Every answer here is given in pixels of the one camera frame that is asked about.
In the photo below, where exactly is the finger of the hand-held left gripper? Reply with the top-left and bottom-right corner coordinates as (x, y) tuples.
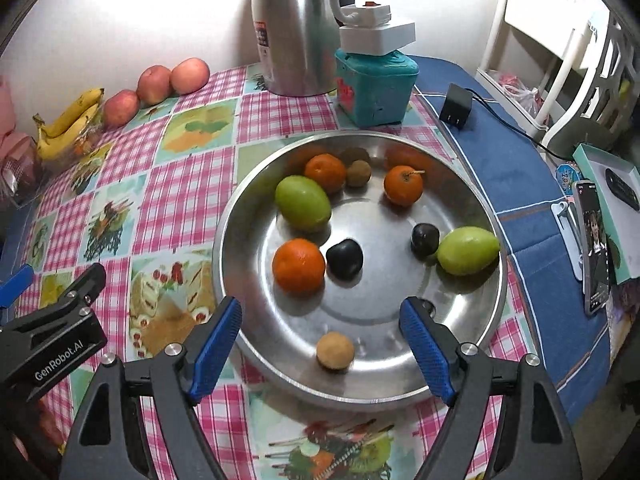
(49, 262), (107, 313)
(0, 265), (35, 308)

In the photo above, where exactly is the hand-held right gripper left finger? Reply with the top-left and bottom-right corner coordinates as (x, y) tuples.
(59, 296), (243, 480)

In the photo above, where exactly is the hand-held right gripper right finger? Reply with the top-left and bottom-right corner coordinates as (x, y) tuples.
(398, 296), (583, 480)

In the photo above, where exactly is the stainless steel basin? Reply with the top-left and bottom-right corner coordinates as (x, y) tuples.
(212, 130), (509, 406)

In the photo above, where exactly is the brown longan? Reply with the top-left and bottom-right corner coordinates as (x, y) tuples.
(346, 159), (372, 188)
(316, 331), (356, 372)

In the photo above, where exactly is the orange tangerine with stem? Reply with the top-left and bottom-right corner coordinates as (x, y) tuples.
(383, 165), (425, 207)

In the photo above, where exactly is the pink checkered fruit-print tablecloth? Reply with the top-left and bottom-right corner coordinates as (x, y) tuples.
(15, 62), (531, 480)

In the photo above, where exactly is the yellow banana bunch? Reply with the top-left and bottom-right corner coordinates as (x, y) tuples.
(32, 87), (106, 161)

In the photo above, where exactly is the red apple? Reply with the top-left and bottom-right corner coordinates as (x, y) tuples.
(102, 89), (141, 128)
(170, 57), (211, 95)
(136, 65), (173, 106)

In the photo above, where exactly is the white phone stand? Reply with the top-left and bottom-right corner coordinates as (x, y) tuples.
(550, 200), (587, 281)

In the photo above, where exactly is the smartphone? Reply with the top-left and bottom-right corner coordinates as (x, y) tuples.
(572, 180), (615, 317)

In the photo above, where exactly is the blue table cloth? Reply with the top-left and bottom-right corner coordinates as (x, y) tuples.
(0, 55), (640, 426)

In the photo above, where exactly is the round blue cartoon sticker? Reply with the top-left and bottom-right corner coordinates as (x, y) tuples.
(553, 161), (584, 196)

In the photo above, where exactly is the black power adapter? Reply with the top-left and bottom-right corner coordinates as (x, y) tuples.
(438, 83), (473, 132)

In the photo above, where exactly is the green cardboard box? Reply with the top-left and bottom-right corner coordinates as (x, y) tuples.
(571, 142), (640, 286)

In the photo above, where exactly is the black oval device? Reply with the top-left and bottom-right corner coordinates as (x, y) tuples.
(604, 167), (640, 211)

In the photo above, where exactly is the teal box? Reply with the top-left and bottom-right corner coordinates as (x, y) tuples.
(334, 47), (420, 128)

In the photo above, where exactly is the pink plastic bag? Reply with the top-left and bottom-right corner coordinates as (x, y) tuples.
(492, 71), (543, 118)

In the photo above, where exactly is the white plastic chair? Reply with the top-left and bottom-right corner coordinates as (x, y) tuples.
(475, 0), (640, 161)

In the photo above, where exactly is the white power adapter block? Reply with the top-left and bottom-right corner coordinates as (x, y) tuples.
(339, 21), (417, 56)

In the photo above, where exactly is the stainless steel thermos jug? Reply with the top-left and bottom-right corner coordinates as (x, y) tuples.
(250, 0), (357, 97)

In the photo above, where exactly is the white plug adapter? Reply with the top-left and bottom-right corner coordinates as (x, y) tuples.
(334, 1), (392, 28)

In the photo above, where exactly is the black cable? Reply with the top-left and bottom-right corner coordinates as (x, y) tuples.
(470, 91), (573, 160)

